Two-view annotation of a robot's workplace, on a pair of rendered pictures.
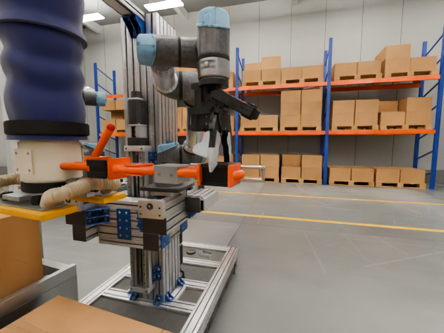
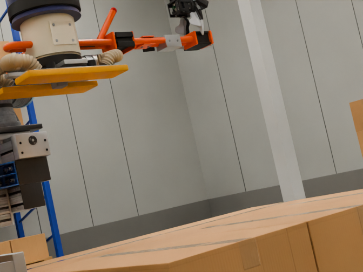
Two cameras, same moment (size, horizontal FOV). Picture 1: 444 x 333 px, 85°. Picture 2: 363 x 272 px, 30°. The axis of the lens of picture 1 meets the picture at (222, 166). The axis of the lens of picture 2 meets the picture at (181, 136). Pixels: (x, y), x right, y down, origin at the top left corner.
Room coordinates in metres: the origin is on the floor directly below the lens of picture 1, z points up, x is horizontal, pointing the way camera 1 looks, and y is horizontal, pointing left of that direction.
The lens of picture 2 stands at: (-0.53, 2.21, 0.67)
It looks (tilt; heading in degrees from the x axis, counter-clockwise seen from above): 5 degrees up; 300
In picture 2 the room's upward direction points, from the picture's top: 12 degrees counter-clockwise
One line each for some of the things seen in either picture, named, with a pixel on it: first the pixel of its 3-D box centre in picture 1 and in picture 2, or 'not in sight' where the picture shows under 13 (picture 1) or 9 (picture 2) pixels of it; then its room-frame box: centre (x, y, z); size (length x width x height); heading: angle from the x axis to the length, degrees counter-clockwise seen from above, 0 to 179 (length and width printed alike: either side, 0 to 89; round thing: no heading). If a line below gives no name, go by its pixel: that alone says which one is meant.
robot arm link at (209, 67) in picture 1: (213, 72); not in sight; (0.58, 0.02, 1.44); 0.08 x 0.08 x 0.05
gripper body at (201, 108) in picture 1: (211, 108); (181, 0); (0.59, 0.03, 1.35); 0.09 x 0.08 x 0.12; 68
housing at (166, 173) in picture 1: (172, 173); (168, 43); (0.63, 0.13, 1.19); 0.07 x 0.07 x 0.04; 68
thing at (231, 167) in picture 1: (219, 174); (197, 40); (0.57, 0.01, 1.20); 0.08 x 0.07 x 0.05; 68
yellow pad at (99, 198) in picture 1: (80, 190); (44, 85); (0.89, 0.53, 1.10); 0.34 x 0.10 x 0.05; 68
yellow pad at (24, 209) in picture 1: (22, 201); (72, 69); (0.71, 0.60, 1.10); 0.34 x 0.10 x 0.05; 68
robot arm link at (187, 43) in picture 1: (201, 53); not in sight; (0.68, 0.06, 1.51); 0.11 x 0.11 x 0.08; 11
